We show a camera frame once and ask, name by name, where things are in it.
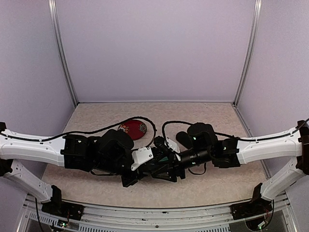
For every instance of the metal corner post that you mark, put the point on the metal corner post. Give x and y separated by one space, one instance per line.
249 51
61 52

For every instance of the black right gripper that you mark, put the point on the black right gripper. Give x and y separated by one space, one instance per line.
173 163

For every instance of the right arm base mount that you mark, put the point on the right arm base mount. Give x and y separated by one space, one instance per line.
255 206

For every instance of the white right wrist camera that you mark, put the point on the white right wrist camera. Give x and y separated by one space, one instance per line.
168 146

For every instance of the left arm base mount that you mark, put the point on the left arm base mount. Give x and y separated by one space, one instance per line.
57 207

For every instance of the right metal corner post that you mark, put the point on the right metal corner post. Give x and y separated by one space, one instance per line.
249 51

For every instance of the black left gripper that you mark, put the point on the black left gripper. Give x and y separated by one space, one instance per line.
140 171

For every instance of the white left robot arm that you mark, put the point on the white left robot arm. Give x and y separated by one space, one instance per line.
113 152

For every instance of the left metal corner post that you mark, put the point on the left metal corner post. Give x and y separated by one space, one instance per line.
61 52

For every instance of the red floral plate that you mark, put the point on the red floral plate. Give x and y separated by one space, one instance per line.
134 128

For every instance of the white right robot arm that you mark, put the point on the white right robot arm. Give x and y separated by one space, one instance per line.
202 146

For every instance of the blue-grey hard glasses case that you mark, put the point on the blue-grey hard glasses case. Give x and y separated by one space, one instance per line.
162 159

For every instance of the black glasses case beige lining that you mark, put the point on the black glasses case beige lining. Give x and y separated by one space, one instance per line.
184 139

